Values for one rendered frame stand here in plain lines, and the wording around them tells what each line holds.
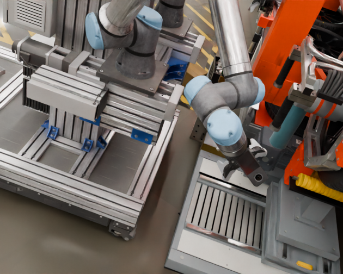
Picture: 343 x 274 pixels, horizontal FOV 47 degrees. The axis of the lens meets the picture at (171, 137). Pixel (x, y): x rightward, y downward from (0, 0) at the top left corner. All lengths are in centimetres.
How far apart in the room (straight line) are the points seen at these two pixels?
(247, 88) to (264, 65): 106
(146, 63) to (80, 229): 89
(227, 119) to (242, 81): 17
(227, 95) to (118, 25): 45
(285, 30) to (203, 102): 113
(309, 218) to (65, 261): 117
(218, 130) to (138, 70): 62
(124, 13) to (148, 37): 20
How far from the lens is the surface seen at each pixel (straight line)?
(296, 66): 212
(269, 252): 199
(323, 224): 215
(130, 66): 144
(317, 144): 189
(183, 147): 250
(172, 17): 188
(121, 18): 124
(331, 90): 149
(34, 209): 203
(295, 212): 210
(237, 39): 105
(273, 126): 158
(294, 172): 189
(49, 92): 149
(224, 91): 99
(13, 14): 176
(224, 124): 90
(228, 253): 198
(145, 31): 138
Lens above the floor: 161
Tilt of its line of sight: 39 degrees down
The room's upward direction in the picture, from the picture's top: 19 degrees clockwise
